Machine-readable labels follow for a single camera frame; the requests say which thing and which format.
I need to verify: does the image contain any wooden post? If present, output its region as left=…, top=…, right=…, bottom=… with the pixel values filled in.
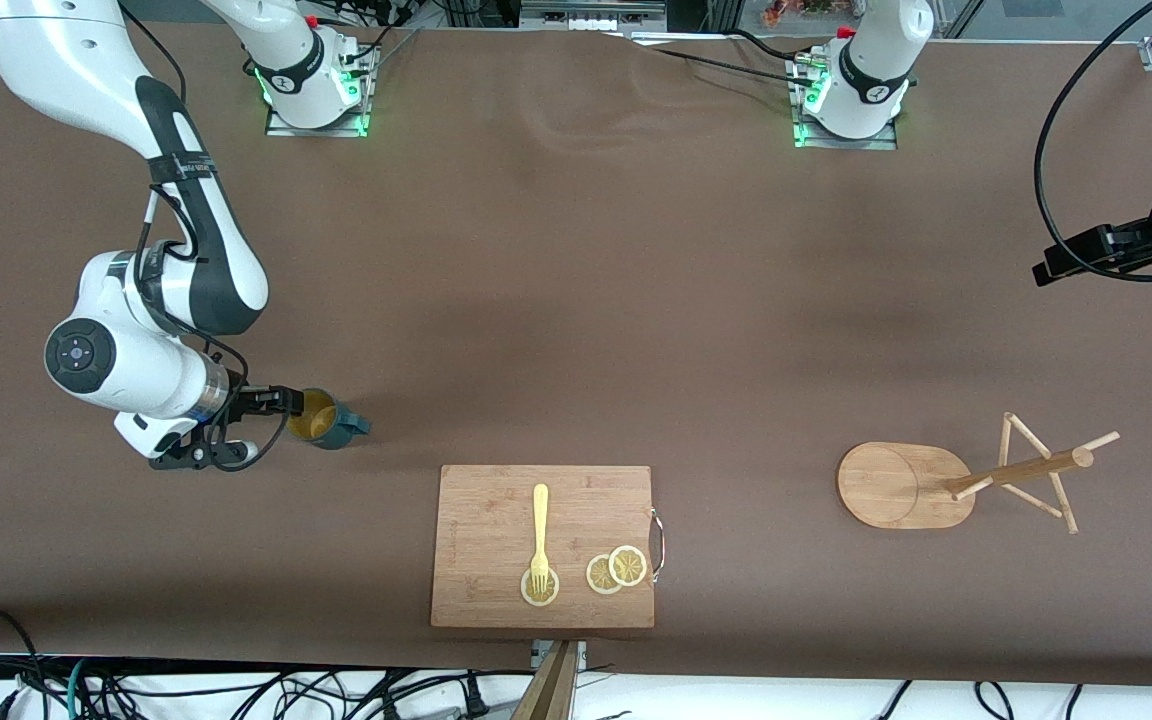
left=510, top=640, right=578, bottom=720

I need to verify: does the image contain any yellow plastic fork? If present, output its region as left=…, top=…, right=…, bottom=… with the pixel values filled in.
left=530, top=484, right=552, bottom=593

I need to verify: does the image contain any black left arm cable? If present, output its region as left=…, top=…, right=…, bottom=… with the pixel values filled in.
left=1033, top=0, right=1152, bottom=284

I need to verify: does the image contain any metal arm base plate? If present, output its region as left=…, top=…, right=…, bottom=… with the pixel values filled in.
left=264, top=42, right=374, bottom=139
left=792, top=52, right=900, bottom=152

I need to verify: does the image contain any wooden cutting board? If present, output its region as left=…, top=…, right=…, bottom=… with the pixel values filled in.
left=430, top=464, right=666, bottom=630

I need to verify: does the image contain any wooden mug rack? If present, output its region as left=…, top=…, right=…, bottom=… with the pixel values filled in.
left=836, top=411, right=1122, bottom=535

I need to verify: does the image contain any small metal bracket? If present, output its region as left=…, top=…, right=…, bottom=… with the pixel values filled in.
left=530, top=639, right=589, bottom=673

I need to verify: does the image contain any black cable on table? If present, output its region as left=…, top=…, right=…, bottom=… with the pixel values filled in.
left=626, top=27, right=823, bottom=91

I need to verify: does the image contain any teal cup yellow inside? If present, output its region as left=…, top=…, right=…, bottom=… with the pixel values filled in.
left=284, top=388, right=373, bottom=451

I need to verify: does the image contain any aluminium frame rail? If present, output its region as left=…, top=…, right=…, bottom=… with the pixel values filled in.
left=520, top=0, right=669, bottom=32

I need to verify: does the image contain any teal cable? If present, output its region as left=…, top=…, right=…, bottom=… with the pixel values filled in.
left=63, top=657, right=94, bottom=720

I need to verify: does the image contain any lemon slice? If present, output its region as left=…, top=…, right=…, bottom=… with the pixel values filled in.
left=520, top=566, right=561, bottom=608
left=585, top=553, right=626, bottom=596
left=608, top=544, right=649, bottom=588

